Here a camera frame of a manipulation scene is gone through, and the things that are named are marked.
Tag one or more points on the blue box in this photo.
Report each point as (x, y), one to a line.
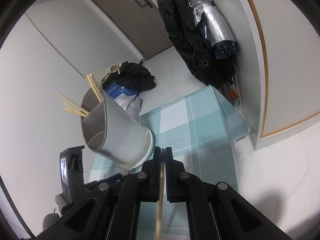
(115, 90)

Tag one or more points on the white panel with wooden trim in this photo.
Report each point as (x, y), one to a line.
(287, 80)

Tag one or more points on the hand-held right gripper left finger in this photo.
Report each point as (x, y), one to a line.
(157, 177)

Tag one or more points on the silver folded umbrella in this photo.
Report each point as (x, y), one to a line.
(215, 27)

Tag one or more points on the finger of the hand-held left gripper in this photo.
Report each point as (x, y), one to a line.
(110, 179)

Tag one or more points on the black bag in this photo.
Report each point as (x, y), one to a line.
(135, 77)

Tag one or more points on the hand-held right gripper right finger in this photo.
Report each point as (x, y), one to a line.
(168, 177)

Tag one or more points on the beige cloth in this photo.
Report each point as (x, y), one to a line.
(110, 71)

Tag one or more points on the black hanging coat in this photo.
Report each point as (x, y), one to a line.
(175, 30)

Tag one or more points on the teal plaid tablecloth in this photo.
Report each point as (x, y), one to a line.
(195, 130)

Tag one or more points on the white grey utensil holder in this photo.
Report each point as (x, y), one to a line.
(125, 135)

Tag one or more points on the brown door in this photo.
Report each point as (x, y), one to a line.
(130, 17)

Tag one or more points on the white plastic bag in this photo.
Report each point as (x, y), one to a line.
(132, 105)

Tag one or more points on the small orange cap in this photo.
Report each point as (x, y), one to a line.
(233, 95)

